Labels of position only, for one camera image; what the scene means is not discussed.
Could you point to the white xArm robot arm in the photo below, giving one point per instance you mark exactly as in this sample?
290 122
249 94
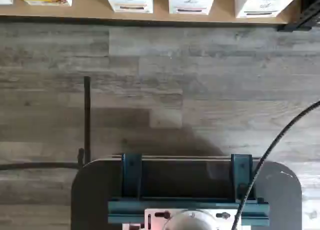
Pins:
190 222

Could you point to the dark grey robot base platform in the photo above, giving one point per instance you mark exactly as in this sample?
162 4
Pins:
95 190

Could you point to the black controller box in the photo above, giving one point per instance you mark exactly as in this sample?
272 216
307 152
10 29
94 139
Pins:
185 177

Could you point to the white box pink strip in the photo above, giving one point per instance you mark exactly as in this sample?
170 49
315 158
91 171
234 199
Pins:
190 2

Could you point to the white box orange strip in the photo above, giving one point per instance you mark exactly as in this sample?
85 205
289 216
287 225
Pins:
130 2

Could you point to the brown bottom shelf board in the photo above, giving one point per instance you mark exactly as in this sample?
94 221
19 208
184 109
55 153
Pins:
87 12

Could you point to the white box green strip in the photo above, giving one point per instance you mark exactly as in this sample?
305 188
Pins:
262 2

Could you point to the black floor rod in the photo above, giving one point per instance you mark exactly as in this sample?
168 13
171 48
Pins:
87 114

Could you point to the white mounting plate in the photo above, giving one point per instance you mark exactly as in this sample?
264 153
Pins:
155 215

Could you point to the teal metal rail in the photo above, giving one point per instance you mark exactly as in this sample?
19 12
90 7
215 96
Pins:
125 212

